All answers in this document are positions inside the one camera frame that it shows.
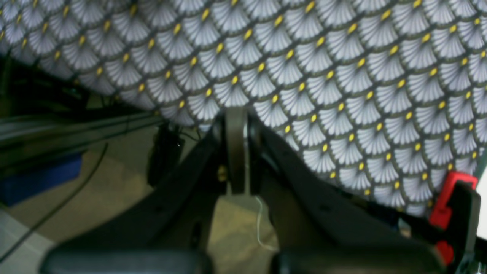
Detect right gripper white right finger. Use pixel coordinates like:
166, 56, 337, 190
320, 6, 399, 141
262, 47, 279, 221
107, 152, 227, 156
247, 114, 274, 195

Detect blue box under table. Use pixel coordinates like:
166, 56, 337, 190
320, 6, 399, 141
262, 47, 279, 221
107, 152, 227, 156
0, 153, 83, 207

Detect red and black side clamp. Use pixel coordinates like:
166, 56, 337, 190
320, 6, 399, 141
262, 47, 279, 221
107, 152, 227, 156
428, 171, 481, 274

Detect white thin cable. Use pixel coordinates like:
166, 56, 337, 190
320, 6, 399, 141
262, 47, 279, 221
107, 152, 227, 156
254, 196, 280, 252

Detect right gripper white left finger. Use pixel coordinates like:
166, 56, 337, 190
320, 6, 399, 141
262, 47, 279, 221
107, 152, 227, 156
213, 107, 248, 195

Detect black floor cable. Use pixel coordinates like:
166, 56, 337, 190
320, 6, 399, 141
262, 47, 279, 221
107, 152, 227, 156
0, 143, 109, 263

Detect fan-patterned table cloth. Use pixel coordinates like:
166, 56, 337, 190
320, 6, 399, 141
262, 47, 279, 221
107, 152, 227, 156
1, 0, 487, 217

